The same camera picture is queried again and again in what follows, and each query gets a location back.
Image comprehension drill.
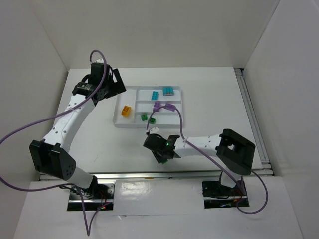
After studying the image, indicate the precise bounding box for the aluminium right side rail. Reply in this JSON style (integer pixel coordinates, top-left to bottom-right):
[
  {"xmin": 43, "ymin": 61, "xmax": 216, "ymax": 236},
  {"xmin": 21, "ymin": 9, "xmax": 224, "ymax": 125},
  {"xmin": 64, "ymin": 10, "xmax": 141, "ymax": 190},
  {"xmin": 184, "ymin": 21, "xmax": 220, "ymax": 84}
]
[{"xmin": 234, "ymin": 68, "xmax": 274, "ymax": 175}]

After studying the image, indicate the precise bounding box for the aluminium rail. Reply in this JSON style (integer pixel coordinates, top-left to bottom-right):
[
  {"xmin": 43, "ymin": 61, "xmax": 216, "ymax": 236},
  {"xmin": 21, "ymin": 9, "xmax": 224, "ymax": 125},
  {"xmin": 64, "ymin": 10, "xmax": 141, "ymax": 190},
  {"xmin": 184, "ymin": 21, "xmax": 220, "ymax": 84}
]
[
  {"xmin": 234, "ymin": 68, "xmax": 274, "ymax": 175},
  {"xmin": 39, "ymin": 169, "xmax": 225, "ymax": 184}
]

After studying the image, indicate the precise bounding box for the small green lego brick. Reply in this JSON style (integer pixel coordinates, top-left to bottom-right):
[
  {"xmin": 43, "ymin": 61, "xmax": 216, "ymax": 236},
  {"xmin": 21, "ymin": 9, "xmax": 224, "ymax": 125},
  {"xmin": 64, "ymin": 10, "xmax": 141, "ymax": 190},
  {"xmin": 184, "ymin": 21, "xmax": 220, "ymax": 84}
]
[{"xmin": 141, "ymin": 114, "xmax": 148, "ymax": 121}]

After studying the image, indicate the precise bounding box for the aluminium front rail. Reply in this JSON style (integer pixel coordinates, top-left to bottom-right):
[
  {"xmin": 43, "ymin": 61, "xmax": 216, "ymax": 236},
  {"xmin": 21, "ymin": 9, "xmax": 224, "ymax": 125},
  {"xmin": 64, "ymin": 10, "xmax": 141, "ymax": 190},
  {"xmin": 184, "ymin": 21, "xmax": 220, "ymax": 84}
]
[{"xmin": 39, "ymin": 169, "xmax": 225, "ymax": 184}]

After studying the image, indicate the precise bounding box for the white plastic divided tray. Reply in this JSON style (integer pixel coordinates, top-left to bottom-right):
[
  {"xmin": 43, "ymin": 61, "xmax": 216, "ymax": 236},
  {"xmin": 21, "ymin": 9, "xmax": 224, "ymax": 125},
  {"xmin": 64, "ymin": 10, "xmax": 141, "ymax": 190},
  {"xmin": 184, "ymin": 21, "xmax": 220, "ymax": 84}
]
[{"xmin": 113, "ymin": 86, "xmax": 183, "ymax": 128}]

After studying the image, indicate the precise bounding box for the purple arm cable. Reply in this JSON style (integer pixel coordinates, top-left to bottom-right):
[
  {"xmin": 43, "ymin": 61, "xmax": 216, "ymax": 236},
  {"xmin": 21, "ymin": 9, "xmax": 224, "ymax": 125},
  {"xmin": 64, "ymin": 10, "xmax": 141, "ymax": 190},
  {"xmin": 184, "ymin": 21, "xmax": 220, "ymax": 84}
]
[
  {"xmin": 0, "ymin": 50, "xmax": 110, "ymax": 236},
  {"xmin": 145, "ymin": 106, "xmax": 269, "ymax": 214}
]

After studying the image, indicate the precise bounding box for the green lego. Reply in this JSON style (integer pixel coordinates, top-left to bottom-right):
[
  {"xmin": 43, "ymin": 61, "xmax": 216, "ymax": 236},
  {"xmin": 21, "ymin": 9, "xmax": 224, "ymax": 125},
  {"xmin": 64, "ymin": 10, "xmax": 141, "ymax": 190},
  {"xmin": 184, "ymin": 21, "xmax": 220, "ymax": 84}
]
[{"xmin": 148, "ymin": 117, "xmax": 156, "ymax": 124}]

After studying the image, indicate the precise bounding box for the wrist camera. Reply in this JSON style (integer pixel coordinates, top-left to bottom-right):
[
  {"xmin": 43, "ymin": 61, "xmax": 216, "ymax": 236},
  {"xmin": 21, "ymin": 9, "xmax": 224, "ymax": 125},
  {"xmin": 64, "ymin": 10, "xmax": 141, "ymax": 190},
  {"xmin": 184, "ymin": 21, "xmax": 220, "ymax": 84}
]
[
  {"xmin": 147, "ymin": 127, "xmax": 160, "ymax": 135},
  {"xmin": 92, "ymin": 58, "xmax": 104, "ymax": 65}
]

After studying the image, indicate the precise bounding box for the teal round lego brick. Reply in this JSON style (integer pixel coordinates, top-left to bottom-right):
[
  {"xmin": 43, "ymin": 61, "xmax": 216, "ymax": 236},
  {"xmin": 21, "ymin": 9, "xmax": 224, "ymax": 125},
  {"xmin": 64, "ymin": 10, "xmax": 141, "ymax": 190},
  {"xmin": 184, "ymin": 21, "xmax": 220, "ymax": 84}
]
[{"xmin": 162, "ymin": 87, "xmax": 174, "ymax": 96}]

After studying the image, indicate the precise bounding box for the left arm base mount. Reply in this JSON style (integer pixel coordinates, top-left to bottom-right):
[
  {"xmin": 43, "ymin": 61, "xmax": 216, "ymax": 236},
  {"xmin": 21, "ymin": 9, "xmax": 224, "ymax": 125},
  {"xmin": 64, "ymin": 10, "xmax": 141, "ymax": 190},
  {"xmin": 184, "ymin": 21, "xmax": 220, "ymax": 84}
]
[{"xmin": 60, "ymin": 179, "xmax": 115, "ymax": 212}]

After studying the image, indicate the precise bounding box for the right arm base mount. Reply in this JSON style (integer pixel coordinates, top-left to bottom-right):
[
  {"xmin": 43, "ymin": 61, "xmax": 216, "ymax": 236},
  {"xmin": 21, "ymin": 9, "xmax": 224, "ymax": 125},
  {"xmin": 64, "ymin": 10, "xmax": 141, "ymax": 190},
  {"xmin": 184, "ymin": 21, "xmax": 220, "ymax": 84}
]
[{"xmin": 201, "ymin": 175, "xmax": 249, "ymax": 209}]

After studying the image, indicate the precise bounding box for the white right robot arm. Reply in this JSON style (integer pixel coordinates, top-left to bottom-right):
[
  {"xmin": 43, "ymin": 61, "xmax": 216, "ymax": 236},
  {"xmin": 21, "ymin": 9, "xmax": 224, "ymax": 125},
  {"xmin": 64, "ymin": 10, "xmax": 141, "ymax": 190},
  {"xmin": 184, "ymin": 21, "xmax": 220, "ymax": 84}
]
[{"xmin": 144, "ymin": 129, "xmax": 256, "ymax": 188}]

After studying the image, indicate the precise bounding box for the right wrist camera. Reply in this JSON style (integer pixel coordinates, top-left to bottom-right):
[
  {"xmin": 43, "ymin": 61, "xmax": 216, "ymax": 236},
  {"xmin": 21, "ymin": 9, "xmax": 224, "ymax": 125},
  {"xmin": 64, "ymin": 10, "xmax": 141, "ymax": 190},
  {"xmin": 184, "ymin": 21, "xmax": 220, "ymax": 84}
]
[{"xmin": 147, "ymin": 127, "xmax": 160, "ymax": 135}]

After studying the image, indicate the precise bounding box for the purple rounded lego brick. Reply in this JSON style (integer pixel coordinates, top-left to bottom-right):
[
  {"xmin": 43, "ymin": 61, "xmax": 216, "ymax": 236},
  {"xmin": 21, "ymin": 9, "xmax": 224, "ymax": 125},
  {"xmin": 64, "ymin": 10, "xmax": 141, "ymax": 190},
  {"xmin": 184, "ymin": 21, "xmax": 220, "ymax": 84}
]
[{"xmin": 153, "ymin": 101, "xmax": 161, "ymax": 112}]

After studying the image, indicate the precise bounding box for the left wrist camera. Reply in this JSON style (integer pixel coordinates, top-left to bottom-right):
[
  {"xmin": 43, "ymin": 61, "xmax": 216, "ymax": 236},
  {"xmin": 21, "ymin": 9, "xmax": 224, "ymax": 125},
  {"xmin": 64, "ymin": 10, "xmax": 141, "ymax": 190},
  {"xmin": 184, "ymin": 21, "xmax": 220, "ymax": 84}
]
[{"xmin": 92, "ymin": 58, "xmax": 104, "ymax": 65}]

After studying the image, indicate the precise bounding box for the yellow lego brick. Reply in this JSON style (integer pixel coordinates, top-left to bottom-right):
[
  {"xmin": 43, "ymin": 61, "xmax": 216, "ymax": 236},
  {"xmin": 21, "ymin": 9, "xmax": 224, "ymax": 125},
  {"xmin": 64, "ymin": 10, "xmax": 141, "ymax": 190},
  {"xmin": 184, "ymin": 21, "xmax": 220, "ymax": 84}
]
[{"xmin": 121, "ymin": 106, "xmax": 132, "ymax": 117}]

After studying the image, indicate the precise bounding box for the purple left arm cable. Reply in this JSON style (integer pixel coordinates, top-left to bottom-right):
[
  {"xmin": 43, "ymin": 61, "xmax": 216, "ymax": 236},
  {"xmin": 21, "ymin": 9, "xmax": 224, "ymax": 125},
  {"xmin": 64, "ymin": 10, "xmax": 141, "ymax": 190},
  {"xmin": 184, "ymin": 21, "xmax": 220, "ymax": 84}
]
[{"xmin": 0, "ymin": 50, "xmax": 110, "ymax": 236}]

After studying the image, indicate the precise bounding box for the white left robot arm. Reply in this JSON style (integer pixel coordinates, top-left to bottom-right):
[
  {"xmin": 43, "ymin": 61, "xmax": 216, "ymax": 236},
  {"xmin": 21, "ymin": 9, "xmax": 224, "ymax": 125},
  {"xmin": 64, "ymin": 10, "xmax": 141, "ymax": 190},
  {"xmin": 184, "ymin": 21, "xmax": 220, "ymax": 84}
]
[{"xmin": 29, "ymin": 62, "xmax": 126, "ymax": 195}]

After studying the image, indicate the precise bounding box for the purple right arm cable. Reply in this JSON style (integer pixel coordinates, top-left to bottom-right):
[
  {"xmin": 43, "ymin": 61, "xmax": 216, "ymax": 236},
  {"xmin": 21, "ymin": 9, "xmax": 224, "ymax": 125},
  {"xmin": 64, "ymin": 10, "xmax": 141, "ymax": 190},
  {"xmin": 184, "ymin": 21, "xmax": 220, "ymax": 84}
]
[{"xmin": 145, "ymin": 106, "xmax": 269, "ymax": 214}]

